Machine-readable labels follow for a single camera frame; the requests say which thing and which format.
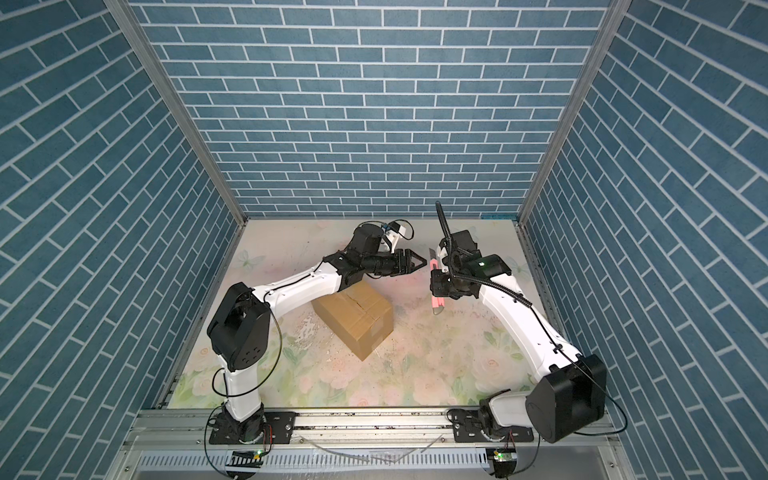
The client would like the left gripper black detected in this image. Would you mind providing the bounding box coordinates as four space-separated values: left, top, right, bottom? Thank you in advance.
360 247 427 275

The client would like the pink utility knife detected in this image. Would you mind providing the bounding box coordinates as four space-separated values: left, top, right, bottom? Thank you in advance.
429 248 446 316

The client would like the brown cardboard express box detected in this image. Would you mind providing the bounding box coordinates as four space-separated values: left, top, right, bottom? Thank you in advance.
311 281 394 361

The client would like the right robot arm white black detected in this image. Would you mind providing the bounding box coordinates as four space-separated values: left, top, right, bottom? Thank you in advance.
430 250 608 443

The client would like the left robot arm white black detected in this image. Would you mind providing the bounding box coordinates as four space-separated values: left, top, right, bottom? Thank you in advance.
207 220 428 424

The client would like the right controller board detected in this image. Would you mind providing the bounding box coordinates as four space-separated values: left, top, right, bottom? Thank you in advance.
486 448 518 479

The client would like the controller board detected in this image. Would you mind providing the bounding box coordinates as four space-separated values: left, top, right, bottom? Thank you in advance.
225 450 264 478
486 448 518 479

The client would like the left controller board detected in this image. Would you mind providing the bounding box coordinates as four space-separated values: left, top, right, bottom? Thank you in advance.
225 450 264 478

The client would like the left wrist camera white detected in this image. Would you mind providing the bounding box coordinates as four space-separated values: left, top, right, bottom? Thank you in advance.
382 219 415 252

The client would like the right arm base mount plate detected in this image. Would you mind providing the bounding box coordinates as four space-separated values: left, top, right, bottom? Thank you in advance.
445 408 534 443

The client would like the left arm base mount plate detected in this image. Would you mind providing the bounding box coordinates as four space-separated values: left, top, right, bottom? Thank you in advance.
207 409 297 445

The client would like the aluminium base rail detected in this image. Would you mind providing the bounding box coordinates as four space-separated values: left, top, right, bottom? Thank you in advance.
122 406 625 463

